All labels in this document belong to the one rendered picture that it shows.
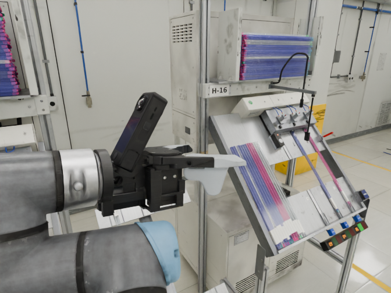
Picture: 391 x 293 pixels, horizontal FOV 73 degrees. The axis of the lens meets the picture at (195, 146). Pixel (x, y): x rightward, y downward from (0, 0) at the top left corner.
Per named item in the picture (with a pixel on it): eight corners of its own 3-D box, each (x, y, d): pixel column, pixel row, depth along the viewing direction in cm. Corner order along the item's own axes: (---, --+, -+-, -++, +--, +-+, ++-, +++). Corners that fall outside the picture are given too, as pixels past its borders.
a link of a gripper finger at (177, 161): (213, 165, 40) (156, 163, 40) (213, 153, 40) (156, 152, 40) (214, 171, 35) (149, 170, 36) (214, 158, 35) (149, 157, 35)
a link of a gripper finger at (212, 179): (244, 193, 40) (184, 190, 41) (246, 154, 39) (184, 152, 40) (247, 199, 37) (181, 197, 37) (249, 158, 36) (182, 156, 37)
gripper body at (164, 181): (164, 192, 45) (91, 204, 39) (165, 142, 44) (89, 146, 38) (188, 206, 39) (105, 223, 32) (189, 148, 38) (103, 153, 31)
